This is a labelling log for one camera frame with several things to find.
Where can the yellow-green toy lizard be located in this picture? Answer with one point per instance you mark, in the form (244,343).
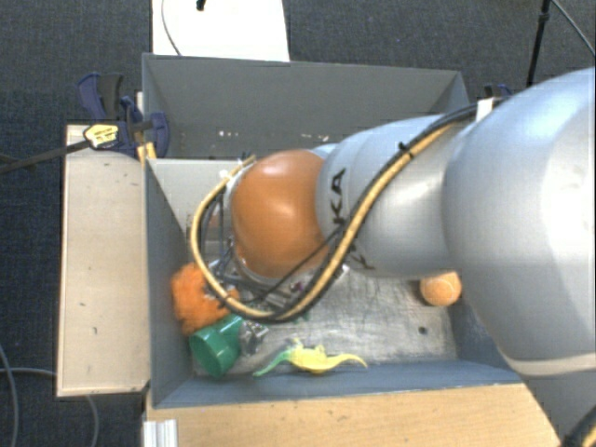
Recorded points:
(314,360)

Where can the grey metal bin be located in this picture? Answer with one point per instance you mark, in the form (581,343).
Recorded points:
(372,329)

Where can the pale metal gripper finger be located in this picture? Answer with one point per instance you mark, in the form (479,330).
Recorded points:
(253,334)

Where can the pale wood flat board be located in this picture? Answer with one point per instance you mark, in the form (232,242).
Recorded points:
(102,268)

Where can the green plastic cup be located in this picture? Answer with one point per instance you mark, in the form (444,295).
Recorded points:
(216,349)

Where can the orange ball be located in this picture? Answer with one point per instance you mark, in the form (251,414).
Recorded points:
(440,291)

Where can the orange fuzzy toy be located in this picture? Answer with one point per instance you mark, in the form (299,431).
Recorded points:
(193,296)

